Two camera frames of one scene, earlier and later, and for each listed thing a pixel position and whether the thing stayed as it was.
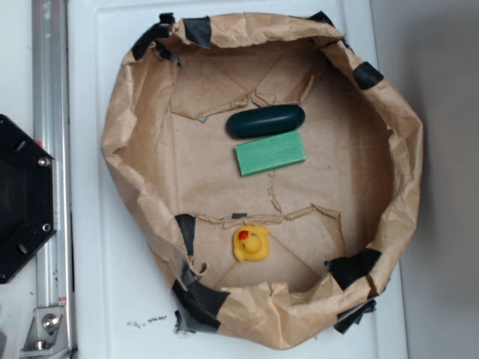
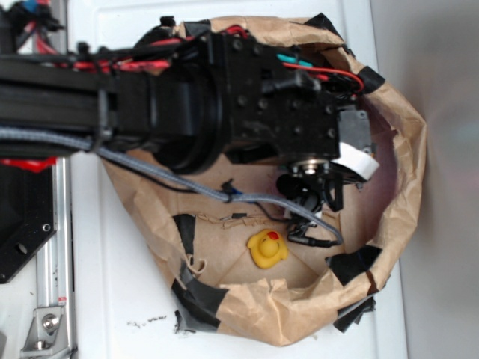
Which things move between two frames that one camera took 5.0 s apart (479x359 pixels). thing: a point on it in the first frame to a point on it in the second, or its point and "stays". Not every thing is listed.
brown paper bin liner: [272, 173] stays
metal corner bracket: [47, 334] stays
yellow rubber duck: [251, 242] to [267, 248]
